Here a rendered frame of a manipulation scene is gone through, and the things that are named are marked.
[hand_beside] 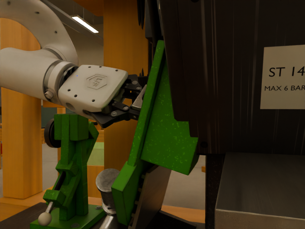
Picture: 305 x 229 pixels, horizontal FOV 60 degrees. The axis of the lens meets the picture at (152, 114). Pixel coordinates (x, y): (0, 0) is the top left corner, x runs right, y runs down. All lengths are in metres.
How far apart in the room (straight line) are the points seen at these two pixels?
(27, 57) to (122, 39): 0.32
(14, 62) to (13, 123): 0.46
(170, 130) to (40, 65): 0.28
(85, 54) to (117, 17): 10.89
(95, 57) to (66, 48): 10.88
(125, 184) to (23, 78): 0.29
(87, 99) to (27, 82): 0.13
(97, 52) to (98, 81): 11.02
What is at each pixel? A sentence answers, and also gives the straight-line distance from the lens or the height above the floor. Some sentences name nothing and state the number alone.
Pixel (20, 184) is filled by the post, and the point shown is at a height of 0.93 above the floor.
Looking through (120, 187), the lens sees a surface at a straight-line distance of 0.34.
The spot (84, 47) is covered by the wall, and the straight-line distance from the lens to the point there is 11.76.
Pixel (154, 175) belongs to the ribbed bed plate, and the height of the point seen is 1.08.
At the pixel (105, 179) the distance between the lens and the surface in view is 0.38.
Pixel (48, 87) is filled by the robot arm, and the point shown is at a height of 1.22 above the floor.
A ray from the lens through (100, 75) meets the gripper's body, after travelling 0.49.
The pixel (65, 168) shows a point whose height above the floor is 1.04.
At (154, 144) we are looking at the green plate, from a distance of 0.36.
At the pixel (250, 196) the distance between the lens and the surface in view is 0.19.
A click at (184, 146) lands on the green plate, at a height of 1.14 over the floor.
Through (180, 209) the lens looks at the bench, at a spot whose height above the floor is 0.88.
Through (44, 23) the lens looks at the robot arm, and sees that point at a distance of 0.60.
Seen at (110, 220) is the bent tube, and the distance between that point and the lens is 0.46.
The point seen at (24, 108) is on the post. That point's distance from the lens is 0.97.
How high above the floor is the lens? 1.19
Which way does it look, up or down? 2 degrees down
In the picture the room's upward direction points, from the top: straight up
